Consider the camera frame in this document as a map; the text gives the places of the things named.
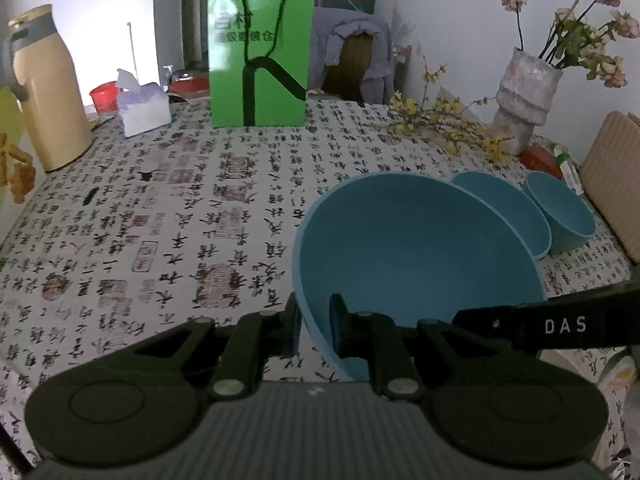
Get chair with purple jacket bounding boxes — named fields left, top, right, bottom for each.
left=307, top=6, right=395, bottom=104

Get white tissue box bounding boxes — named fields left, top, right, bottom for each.
left=116, top=68, right=171, bottom=138

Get yellow flower branch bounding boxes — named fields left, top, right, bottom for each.
left=363, top=58, right=515, bottom=166

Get large blue bowl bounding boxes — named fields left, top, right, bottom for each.
left=292, top=172, right=546, bottom=382

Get tan cardboard box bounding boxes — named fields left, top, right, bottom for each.
left=579, top=110, right=640, bottom=263

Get white ceramic vase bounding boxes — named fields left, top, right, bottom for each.
left=491, top=48, right=563, bottom=156

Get patterned calligraphy tablecloth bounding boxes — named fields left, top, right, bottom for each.
left=1, top=100, right=525, bottom=460

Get dried pink roses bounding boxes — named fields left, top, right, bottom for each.
left=500, top=0, right=639, bottom=93

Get red cup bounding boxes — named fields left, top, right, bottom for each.
left=90, top=81, right=119, bottom=114

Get small blue bowl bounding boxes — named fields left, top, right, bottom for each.
left=523, top=171, right=597, bottom=252

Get green paper bag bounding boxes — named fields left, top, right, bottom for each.
left=207, top=0, right=314, bottom=128

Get beige thermos jug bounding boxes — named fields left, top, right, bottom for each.
left=1, top=4, right=93, bottom=172

